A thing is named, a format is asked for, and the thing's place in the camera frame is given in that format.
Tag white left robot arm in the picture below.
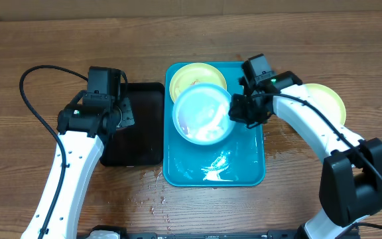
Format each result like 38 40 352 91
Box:
21 131 104 239

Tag teal plastic serving tray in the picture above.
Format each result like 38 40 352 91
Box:
163 62 266 187

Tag light blue plate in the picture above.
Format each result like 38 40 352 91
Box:
172 83 235 146

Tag black rectangular water tray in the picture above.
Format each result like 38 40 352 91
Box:
100 82 164 167

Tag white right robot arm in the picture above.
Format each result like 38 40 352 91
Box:
229 71 382 238

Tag yellow plate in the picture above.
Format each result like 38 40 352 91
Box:
305 83 346 125
169 62 227 102

